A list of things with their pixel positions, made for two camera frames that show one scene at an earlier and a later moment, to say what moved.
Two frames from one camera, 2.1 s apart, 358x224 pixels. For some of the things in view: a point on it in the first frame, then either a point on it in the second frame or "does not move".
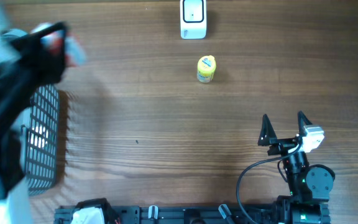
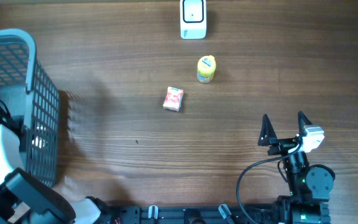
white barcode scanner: [193, 19] does not move
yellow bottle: [206, 68] does not move
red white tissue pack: [62, 42] to [173, 99]
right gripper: [281, 144] does not move
